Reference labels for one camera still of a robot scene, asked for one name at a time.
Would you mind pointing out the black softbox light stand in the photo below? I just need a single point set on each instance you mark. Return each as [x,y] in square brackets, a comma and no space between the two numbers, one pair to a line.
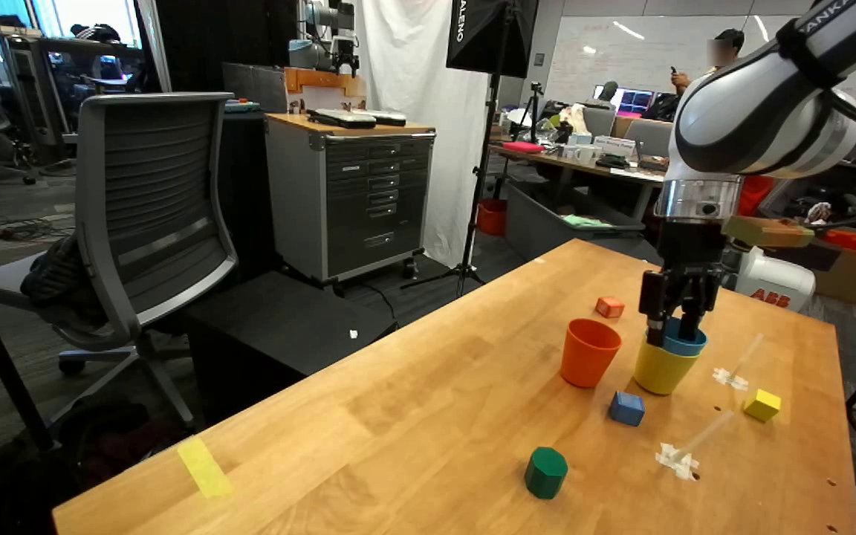
[495,40]

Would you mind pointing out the blue wooden cube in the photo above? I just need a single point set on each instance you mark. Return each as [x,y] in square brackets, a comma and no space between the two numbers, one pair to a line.
[624,410]

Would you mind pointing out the grey mesh office chair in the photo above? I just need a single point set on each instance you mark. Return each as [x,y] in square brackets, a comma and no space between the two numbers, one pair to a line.
[146,222]

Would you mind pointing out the yellow wooden cube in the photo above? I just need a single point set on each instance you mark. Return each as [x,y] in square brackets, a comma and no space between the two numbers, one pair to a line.
[761,407]

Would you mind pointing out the blue plastic cup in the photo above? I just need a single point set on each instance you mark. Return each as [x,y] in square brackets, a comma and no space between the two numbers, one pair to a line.
[678,344]

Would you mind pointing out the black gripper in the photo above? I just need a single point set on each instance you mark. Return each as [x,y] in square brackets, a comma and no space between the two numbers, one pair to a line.
[687,270]

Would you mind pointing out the yellow plastic cup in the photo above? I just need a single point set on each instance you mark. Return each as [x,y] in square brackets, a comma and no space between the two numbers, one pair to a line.
[664,366]

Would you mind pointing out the cluttered background desk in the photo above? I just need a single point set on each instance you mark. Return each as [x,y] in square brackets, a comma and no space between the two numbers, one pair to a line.
[586,141]

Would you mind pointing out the person in yellow shirt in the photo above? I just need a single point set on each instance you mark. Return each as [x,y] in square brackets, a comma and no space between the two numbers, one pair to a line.
[727,45]

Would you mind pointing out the white hanging sheet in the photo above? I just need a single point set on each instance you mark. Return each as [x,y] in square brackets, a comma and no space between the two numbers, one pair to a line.
[401,45]

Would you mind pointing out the green wooden cylinder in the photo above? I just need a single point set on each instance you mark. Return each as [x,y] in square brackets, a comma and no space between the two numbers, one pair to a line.
[544,473]

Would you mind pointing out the orange plastic cup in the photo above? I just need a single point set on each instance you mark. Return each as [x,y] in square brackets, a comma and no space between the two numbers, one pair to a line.
[590,350]

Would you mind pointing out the grey drawer cabinet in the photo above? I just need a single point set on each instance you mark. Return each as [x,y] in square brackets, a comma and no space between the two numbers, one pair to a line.
[346,200]

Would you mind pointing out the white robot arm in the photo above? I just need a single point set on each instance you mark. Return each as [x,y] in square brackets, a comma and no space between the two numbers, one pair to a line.
[771,114]

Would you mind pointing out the red wooden cube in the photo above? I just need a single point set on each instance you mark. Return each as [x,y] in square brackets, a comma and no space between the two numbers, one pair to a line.
[611,308]

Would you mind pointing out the yellow tape strip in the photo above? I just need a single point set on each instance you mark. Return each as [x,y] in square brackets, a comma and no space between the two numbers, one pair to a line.
[204,469]

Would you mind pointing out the white ABB robot base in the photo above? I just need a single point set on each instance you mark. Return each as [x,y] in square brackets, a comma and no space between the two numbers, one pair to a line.
[773,282]

